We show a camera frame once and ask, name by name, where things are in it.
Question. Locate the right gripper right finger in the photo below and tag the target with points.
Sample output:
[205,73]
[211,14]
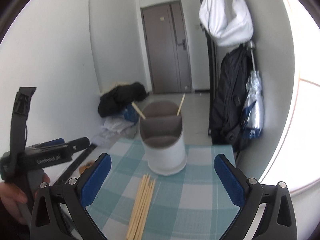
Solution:
[278,220]

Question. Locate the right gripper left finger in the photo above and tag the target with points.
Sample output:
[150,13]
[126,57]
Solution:
[47,220]

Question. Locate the wooden chopstick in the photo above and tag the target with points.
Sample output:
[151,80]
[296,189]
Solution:
[141,207]
[144,215]
[136,204]
[180,105]
[137,109]

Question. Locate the person's left hand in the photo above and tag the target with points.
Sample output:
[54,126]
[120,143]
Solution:
[11,195]

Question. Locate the teal plaid placemat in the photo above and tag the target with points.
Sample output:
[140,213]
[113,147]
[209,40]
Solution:
[192,204]

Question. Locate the grey plastic parcel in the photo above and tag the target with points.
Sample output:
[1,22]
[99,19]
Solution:
[106,138]

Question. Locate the white plastic parcel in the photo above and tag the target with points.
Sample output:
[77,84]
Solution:
[117,125]

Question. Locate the silver folded umbrella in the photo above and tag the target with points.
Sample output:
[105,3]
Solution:
[253,109]

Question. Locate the black jacket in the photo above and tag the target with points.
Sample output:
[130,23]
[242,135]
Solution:
[119,97]

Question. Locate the cream cloth bundle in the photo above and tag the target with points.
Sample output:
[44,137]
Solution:
[116,84]

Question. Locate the white grey utensil holder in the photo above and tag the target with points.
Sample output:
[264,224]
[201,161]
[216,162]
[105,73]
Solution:
[161,133]

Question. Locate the black backpack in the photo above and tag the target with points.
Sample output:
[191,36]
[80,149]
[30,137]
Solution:
[229,100]

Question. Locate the grey entrance door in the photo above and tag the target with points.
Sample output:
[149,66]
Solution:
[167,48]

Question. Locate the white hanging bag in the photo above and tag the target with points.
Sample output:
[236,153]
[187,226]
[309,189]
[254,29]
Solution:
[226,33]

